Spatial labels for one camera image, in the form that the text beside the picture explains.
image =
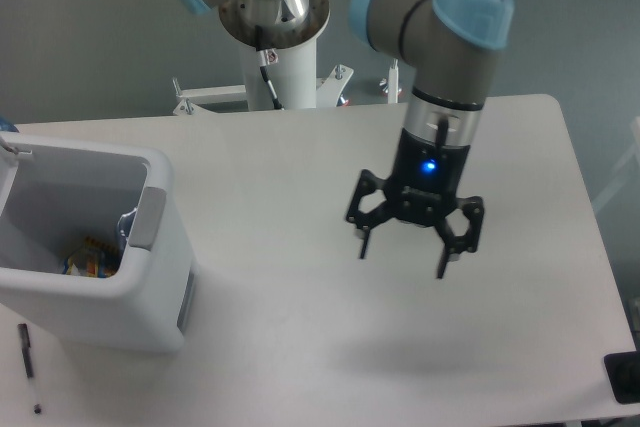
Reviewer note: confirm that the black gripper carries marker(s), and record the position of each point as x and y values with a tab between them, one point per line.
422	190

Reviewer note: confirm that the clear plastic water bottle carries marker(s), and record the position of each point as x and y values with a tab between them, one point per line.
123	229

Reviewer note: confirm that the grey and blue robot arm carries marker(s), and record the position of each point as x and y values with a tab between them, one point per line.
453	47

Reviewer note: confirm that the white trash can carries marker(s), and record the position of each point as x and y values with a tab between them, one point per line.
57	192

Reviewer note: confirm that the black device at edge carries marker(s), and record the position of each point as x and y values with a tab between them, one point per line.
623	373

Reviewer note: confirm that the colourful snack wrapper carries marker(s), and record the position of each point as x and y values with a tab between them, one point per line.
92	259

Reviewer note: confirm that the black pen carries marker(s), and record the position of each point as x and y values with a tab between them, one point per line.
25	346

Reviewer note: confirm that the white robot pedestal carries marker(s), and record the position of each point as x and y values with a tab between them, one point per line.
277	45

